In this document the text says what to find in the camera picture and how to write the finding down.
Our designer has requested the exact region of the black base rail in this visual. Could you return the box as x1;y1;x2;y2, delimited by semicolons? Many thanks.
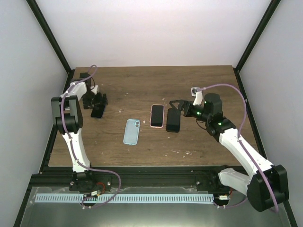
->
29;166;230;193

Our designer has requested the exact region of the metal front plate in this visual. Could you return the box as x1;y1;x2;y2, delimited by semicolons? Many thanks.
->
20;187;291;227

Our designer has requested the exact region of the light blue phone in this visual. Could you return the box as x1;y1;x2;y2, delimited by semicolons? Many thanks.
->
123;119;140;145

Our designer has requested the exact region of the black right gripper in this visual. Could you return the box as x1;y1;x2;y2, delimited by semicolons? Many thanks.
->
170;100;210;123

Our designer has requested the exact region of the light blue slotted strip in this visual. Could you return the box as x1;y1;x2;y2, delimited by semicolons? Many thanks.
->
34;193;214;204

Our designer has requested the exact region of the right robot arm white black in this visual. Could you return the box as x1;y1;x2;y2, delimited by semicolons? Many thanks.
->
173;92;289;212

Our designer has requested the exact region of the black frame post right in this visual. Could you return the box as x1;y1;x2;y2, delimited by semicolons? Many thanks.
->
233;0;281;73

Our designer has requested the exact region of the dark blue phone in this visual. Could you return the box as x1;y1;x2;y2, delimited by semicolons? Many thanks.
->
90;105;106;119

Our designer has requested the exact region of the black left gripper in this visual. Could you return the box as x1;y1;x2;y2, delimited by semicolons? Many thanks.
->
81;91;107;109

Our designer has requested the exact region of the pink phone case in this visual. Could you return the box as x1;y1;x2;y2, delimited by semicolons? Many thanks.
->
149;104;165;129

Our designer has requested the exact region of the black frame post left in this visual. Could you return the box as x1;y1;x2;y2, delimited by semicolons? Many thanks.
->
26;0;71;74

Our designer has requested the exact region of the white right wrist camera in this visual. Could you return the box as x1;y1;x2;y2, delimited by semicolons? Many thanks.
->
191;87;203;105

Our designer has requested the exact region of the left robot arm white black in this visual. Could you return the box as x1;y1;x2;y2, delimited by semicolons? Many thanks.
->
51;72;108;191

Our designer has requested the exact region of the black phone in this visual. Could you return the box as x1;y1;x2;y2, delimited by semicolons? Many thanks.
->
166;108;180;133

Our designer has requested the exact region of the black frame post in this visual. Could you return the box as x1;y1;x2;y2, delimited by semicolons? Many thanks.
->
26;0;71;74
233;0;281;73

